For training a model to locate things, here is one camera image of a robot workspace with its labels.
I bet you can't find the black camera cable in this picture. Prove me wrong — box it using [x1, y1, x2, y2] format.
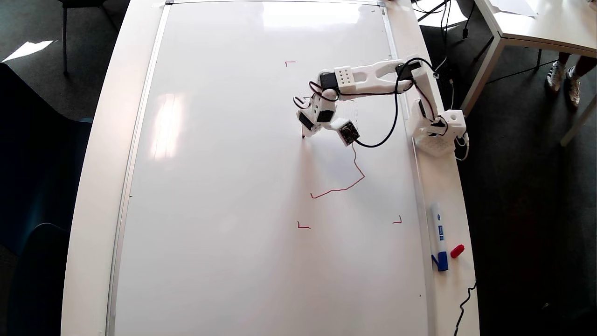
[354, 57, 439, 148]

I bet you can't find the large whiteboard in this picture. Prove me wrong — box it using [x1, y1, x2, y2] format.
[106, 0, 437, 336]

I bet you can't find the dark blue chair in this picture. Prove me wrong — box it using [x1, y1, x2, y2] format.
[8, 223, 70, 336]
[0, 63, 94, 255]

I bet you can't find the white base cable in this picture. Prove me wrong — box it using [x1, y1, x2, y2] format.
[455, 132, 470, 161]

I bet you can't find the black chair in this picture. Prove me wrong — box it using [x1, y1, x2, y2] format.
[58, 0, 110, 75]

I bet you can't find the black cable on table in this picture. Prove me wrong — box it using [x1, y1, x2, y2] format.
[453, 280, 477, 336]

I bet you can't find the white perforated base plate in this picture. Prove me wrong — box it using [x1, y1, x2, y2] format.
[414, 133, 457, 158]

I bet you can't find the white sneaker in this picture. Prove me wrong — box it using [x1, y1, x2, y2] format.
[547, 61, 566, 91]
[567, 67, 582, 106]

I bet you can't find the white side table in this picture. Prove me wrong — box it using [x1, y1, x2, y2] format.
[459, 0, 597, 147]

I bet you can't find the white blue whiteboard marker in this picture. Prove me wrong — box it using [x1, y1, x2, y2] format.
[430, 202, 449, 272]

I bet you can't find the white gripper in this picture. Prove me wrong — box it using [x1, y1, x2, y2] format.
[298, 91, 337, 137]

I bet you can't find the black cable with plug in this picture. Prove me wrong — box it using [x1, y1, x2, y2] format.
[462, 0, 476, 39]

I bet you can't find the thin black floor cable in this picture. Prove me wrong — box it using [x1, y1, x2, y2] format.
[485, 60, 558, 84]

